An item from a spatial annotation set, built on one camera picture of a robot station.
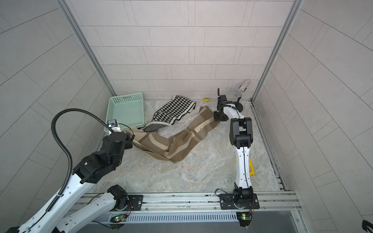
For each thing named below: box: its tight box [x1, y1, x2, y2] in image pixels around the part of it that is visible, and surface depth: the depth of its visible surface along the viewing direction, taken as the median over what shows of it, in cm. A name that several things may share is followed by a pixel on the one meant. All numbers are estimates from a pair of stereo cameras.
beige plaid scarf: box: [125, 105, 221, 164], surface depth 95 cm
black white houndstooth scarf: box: [139, 95, 197, 133], surface depth 110 cm
